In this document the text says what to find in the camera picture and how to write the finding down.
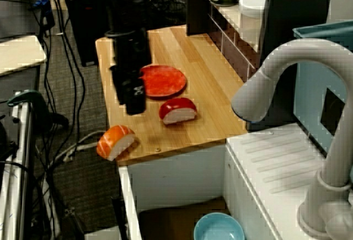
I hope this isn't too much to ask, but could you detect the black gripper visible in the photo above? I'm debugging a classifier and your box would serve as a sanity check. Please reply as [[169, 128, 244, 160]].
[[104, 29, 153, 115]]

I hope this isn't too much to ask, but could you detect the red plate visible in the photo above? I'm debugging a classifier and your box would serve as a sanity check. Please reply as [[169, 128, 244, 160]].
[[139, 65, 188, 99]]

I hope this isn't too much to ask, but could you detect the orange salmon sushi toy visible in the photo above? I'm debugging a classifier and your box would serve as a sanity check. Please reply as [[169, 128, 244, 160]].
[[95, 124, 136, 161]]

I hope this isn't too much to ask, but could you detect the red tuna sushi toy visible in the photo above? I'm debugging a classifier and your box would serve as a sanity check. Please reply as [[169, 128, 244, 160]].
[[159, 98, 199, 126]]

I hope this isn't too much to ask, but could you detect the dark upright shelf panel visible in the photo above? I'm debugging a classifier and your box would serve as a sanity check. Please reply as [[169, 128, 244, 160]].
[[247, 0, 336, 131], [186, 0, 213, 36]]

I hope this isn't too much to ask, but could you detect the dark tiled backsplash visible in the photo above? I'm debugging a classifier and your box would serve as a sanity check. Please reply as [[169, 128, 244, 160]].
[[208, 4, 257, 82]]

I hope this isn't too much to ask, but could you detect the cream board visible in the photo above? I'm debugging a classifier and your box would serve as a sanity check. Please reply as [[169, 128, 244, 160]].
[[0, 34, 47, 77]]

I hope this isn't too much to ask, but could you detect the white plastic container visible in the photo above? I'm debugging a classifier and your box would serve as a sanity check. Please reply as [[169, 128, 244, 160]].
[[238, 0, 270, 52]]

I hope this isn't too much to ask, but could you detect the white toy kitchen cabinet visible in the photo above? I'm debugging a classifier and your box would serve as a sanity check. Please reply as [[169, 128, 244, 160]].
[[117, 121, 353, 240]]

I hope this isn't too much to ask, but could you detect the light blue bowl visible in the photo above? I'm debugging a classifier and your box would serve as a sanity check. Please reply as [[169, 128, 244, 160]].
[[193, 212, 245, 240]]

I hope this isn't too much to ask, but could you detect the grey toy faucet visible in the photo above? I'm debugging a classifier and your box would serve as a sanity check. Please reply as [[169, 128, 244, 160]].
[[231, 38, 353, 238]]

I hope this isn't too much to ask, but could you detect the blue plastic bin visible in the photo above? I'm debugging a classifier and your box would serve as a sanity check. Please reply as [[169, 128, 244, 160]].
[[292, 20, 353, 155]]

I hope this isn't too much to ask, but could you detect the black cable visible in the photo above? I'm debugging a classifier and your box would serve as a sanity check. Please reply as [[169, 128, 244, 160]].
[[51, 0, 86, 169]]

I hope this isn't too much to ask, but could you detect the white cable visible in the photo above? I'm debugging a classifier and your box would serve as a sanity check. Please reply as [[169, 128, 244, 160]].
[[49, 129, 107, 166]]

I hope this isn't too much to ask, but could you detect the aluminium frame rail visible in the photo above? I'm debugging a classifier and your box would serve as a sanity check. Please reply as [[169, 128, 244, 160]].
[[0, 96, 36, 240]]

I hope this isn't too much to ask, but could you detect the black bracket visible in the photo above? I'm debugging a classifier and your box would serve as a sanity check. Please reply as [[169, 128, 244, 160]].
[[65, 206, 83, 240]]

